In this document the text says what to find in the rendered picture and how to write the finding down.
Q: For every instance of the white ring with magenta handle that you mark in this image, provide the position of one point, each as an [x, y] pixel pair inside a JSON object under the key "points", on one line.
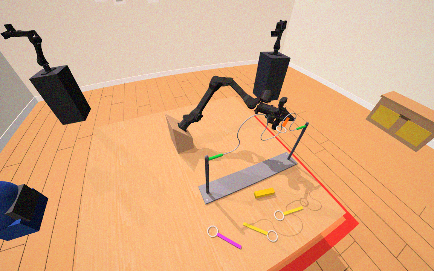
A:
{"points": [[224, 238]]}

